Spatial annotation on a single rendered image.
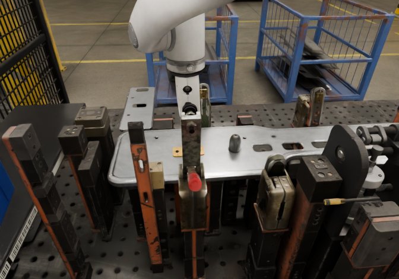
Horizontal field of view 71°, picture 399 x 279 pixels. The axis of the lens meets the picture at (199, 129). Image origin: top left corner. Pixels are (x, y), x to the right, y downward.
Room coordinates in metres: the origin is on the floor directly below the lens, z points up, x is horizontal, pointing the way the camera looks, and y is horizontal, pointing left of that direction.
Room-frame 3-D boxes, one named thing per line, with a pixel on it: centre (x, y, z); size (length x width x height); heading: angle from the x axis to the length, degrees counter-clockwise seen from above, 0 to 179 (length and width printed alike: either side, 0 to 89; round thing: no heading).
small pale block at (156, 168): (0.45, 0.10, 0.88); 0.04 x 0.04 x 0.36; 5
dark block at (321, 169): (0.39, -0.23, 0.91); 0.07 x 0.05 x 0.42; 5
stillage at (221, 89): (2.98, 0.10, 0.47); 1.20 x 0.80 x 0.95; 3
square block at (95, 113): (0.69, 0.31, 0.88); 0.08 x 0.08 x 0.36; 5
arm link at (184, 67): (0.58, 0.03, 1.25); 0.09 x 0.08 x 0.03; 5
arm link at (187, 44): (0.58, 0.03, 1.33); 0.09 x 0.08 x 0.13; 124
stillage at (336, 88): (3.02, -1.20, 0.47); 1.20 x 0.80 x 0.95; 5
